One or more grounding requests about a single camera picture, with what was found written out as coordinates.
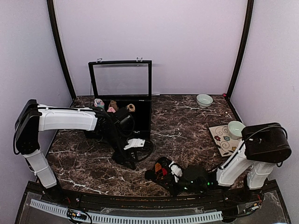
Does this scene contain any black frame post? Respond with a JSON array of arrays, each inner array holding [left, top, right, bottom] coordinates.
[[46, 0, 77, 100], [226, 0, 255, 98]]

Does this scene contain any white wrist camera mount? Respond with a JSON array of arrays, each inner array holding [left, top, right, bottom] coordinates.
[[169, 161, 183, 183], [124, 138, 145, 150]]

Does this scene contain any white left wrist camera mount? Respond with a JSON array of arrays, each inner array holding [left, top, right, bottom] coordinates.
[[124, 138, 145, 150]]

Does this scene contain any white slotted cable duct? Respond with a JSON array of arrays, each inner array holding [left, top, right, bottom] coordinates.
[[29, 198, 223, 224]]

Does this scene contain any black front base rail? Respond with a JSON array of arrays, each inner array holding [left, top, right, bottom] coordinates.
[[28, 182, 264, 210]]

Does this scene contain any square floral plate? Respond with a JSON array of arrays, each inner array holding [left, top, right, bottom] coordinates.
[[208, 124, 241, 157]]

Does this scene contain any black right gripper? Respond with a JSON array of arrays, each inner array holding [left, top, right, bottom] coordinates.
[[158, 175, 207, 198]]

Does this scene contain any pale green bowl on plate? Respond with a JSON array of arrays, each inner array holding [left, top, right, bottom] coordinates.
[[228, 121, 245, 140]]

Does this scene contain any small circuit board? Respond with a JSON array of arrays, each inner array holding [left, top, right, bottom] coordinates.
[[244, 203, 262, 213], [66, 210, 87, 221]]

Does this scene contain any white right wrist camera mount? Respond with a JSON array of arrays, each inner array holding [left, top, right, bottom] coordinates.
[[169, 161, 183, 183]]

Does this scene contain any small circuit board right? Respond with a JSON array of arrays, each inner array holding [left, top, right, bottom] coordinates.
[[244, 203, 262, 213]]

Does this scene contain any striped beige maroon sock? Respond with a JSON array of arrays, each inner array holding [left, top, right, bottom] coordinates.
[[126, 104, 135, 112]]

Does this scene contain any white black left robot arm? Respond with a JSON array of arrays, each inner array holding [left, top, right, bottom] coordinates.
[[13, 99, 145, 203]]

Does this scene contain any black argyle orange red sock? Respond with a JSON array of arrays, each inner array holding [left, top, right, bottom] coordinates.
[[144, 156, 172, 182]]

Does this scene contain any brown rolled sock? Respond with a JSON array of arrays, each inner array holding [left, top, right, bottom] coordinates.
[[109, 100, 119, 111]]

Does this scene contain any pink white rolled sock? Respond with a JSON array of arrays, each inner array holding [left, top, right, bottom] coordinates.
[[107, 107, 116, 113]]

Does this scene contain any pale green bowl at back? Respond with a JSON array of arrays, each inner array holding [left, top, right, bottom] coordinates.
[[196, 94, 214, 108]]

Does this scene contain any black right frame post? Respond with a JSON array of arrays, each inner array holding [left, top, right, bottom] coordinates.
[[226, 0, 255, 98]]

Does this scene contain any black left frame post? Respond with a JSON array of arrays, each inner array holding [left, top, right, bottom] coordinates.
[[46, 0, 77, 100]]

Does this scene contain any small circuit board left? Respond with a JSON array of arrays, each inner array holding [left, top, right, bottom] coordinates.
[[66, 210, 87, 221]]

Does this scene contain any multicolour rolled sock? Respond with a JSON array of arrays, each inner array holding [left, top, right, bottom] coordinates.
[[94, 98, 105, 109]]

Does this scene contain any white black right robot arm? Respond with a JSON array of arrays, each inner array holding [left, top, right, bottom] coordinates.
[[164, 123, 292, 203]]

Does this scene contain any black box with glass lid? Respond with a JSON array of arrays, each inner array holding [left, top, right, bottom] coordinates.
[[88, 59, 152, 138]]

